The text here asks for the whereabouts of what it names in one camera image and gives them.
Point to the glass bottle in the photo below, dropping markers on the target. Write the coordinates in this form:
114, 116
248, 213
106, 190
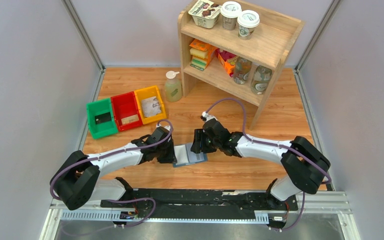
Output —
261, 79
242, 70

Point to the yogurt cup pack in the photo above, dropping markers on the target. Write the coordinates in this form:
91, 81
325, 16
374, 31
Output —
205, 13

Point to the white card with magnetic stripe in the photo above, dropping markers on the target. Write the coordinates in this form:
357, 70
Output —
181, 155

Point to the black card in green bin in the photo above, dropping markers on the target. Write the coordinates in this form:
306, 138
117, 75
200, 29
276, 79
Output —
103, 118

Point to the red plastic bin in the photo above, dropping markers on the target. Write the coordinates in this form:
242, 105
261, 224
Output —
124, 105

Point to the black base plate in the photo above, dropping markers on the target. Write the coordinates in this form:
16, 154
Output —
200, 203

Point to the soap dispenser bottle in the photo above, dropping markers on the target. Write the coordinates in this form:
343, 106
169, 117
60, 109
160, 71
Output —
173, 86

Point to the orange snack box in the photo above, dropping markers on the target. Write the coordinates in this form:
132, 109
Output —
227, 60

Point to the wooden shelf unit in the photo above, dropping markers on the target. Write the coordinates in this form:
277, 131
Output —
270, 46

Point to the left glass bottle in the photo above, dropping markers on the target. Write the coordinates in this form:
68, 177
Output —
242, 70

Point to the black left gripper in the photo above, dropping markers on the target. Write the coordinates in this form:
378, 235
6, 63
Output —
171, 158

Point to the yellow plastic bin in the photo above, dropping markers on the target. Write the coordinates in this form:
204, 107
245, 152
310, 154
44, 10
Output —
145, 93

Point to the right glass bottle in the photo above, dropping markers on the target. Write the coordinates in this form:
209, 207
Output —
261, 79

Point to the paper coffee cup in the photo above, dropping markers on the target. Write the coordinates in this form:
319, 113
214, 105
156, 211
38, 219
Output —
247, 21
230, 11

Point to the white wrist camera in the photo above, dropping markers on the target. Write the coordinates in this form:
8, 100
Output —
168, 127
205, 116

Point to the right paper coffee cup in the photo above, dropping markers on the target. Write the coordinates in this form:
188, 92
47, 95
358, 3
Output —
247, 21

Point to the printed card in yellow bin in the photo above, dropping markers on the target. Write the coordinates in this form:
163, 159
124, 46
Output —
151, 106

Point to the blue leather card holder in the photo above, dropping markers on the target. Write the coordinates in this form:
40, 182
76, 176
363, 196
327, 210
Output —
192, 157

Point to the tan card in red bin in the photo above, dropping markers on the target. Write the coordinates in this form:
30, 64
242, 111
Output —
129, 119

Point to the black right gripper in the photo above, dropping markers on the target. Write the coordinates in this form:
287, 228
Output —
199, 136

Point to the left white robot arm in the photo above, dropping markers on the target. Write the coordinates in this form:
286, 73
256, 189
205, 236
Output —
79, 180

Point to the left paper coffee cup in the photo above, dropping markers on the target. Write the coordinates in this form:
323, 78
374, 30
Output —
230, 11

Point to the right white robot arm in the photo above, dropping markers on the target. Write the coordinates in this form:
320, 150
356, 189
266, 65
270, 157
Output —
305, 166

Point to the green plastic bin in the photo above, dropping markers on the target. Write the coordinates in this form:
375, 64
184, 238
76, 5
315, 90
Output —
101, 130

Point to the stack of sponges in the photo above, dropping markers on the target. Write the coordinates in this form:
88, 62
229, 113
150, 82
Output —
202, 54

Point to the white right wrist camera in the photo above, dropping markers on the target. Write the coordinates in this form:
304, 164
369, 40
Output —
205, 116

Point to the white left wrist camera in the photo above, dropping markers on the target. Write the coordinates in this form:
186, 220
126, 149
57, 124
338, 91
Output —
168, 127

